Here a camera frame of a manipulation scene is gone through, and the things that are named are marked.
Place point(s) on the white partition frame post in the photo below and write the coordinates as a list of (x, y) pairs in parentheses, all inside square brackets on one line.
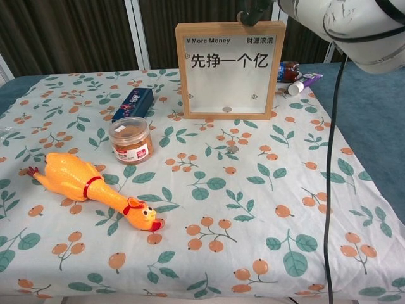
[(137, 31), (330, 55), (4, 68)]

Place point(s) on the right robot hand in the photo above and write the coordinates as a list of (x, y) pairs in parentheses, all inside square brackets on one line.
[(253, 14)]

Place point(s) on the small cola bottle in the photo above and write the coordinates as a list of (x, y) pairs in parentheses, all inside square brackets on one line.
[(289, 72)]

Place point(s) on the clear jar brown contents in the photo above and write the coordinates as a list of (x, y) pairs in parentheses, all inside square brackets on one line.
[(131, 145)]

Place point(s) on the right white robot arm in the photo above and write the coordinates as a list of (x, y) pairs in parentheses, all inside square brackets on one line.
[(357, 31)]

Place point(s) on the wooden frame money box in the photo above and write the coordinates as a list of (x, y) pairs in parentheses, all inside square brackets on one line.
[(228, 79)]

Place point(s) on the purple toothpaste tube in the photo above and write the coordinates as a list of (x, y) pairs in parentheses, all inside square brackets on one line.
[(300, 84)]

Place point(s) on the silver coin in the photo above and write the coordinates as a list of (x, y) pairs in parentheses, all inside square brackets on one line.
[(226, 109), (232, 149)]

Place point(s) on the yellow rubber chicken toy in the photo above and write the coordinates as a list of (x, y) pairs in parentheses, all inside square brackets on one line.
[(69, 177)]

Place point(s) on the dark blue patterned box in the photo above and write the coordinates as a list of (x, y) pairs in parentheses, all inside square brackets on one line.
[(134, 103)]

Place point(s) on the floral leaf print tablecloth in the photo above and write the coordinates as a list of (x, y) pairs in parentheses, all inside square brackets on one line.
[(269, 221)]

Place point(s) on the dark slatted partition panel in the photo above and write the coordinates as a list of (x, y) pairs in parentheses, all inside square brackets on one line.
[(161, 31), (63, 31)]

